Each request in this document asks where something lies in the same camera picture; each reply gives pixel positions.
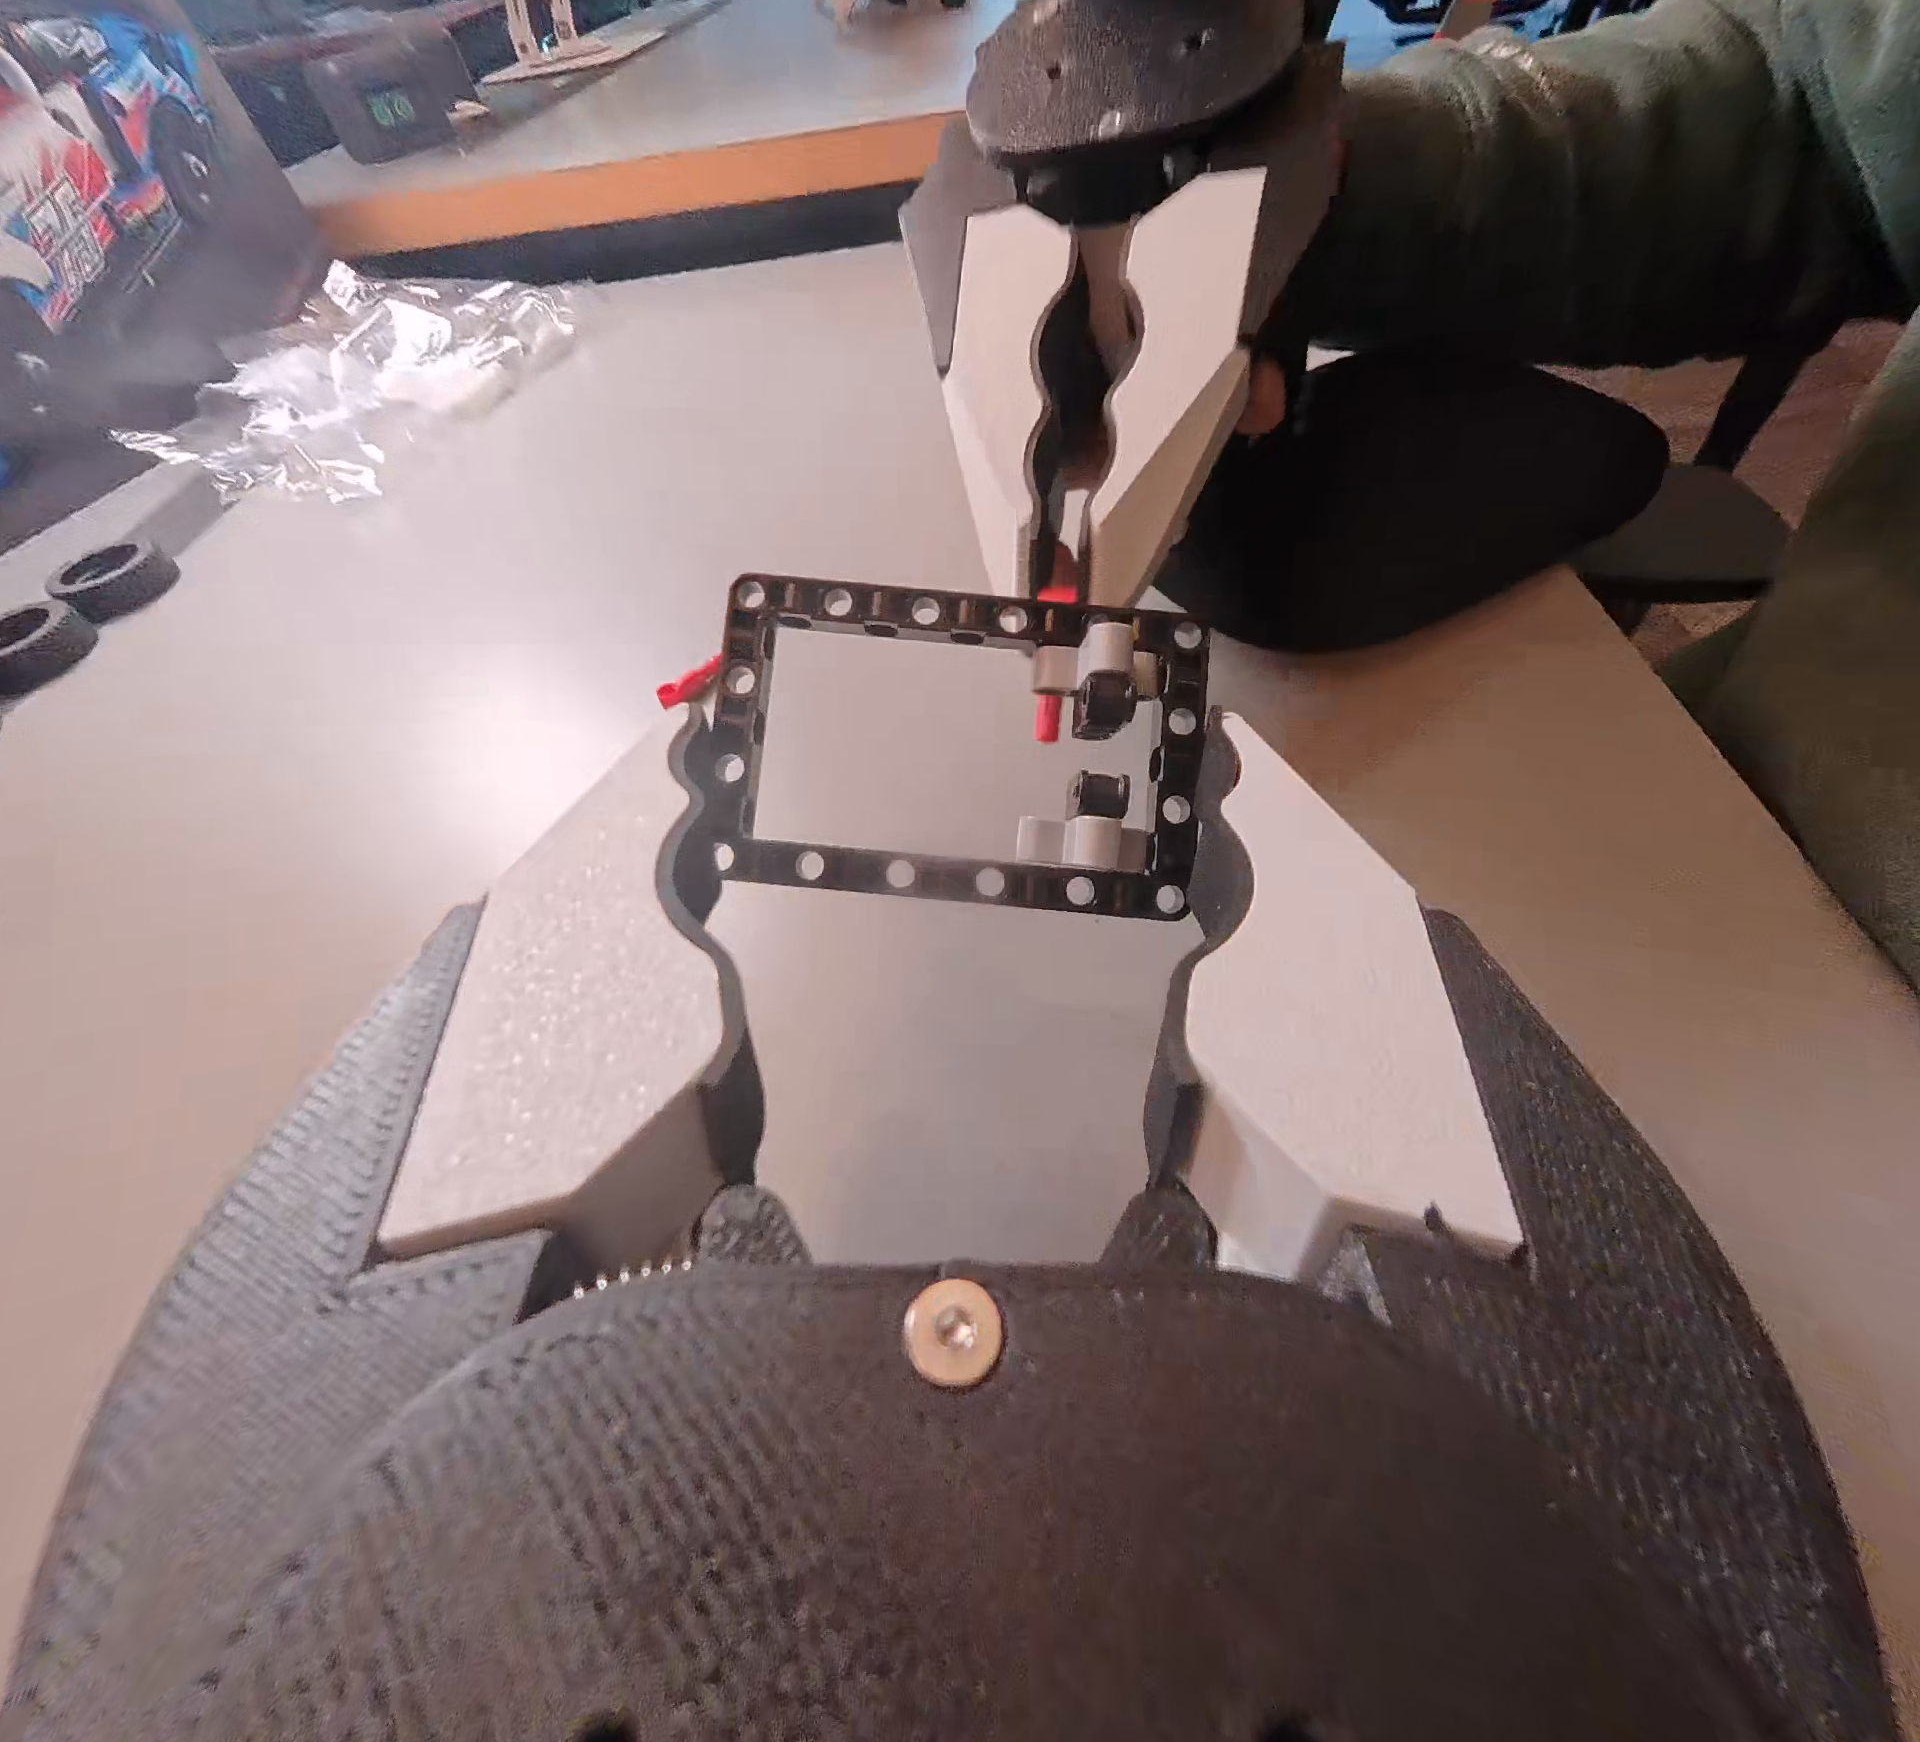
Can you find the black lego tyre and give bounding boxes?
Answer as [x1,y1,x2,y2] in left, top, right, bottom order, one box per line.
[44,541,183,622]
[0,601,98,698]

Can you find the person's right forearm green sleeve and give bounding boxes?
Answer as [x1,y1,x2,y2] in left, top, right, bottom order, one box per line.
[1276,0,1920,372]

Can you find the black device green display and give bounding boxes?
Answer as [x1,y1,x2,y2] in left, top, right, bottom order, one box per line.
[306,23,481,166]

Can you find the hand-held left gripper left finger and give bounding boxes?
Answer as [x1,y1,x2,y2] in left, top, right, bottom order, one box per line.
[375,698,774,1265]

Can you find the person's leg black trousers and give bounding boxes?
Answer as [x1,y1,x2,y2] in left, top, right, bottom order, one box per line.
[1155,347,1673,657]

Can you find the lego box race car print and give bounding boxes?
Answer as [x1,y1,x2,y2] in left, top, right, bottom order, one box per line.
[0,0,331,560]

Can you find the grey table wooden edge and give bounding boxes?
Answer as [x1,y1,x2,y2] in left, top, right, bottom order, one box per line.
[286,0,1052,262]

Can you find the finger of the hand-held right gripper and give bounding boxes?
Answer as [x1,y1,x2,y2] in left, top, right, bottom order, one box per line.
[897,123,1090,610]
[1071,171,1278,616]

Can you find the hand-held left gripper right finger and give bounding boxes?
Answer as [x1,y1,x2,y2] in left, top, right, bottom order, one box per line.
[1144,707,1530,1294]

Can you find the clear plastic bag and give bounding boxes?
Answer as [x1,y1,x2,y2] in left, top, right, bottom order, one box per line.
[112,261,580,506]

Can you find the black chair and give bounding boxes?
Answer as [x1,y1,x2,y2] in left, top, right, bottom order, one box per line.
[1561,308,1810,604]

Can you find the black lego frame assembly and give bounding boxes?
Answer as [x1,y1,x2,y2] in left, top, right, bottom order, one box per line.
[657,572,1215,926]

